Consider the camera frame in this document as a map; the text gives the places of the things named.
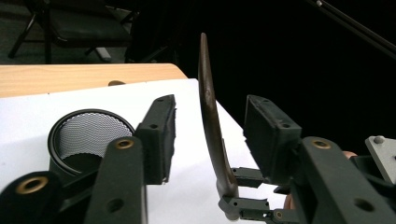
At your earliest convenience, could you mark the dark brown spatula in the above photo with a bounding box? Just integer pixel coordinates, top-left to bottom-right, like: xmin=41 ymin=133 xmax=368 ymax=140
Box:
xmin=197 ymin=32 xmax=241 ymax=200

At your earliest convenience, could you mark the light wooden table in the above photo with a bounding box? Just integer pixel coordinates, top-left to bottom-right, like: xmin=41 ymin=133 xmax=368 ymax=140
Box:
xmin=0 ymin=63 xmax=189 ymax=99

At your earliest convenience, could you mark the black mesh pen cup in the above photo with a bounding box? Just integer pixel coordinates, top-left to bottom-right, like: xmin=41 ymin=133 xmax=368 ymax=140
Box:
xmin=47 ymin=108 xmax=136 ymax=189

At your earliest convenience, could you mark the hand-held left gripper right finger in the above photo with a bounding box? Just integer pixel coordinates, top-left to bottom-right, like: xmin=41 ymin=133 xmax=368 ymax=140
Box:
xmin=243 ymin=93 xmax=304 ymax=187

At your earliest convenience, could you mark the black frame stand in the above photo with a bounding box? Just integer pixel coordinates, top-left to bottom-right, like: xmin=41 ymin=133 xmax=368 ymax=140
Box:
xmin=305 ymin=0 xmax=396 ymax=61

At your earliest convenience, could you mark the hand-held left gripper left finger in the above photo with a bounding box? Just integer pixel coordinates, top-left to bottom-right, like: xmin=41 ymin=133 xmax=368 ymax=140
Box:
xmin=134 ymin=93 xmax=177 ymax=186

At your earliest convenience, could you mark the white board sheet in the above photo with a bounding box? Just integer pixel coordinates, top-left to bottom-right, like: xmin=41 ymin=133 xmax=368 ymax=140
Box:
xmin=0 ymin=77 xmax=288 ymax=224

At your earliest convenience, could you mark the black folding chair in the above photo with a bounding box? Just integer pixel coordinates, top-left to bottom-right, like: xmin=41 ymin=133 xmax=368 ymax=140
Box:
xmin=7 ymin=0 xmax=141 ymax=64

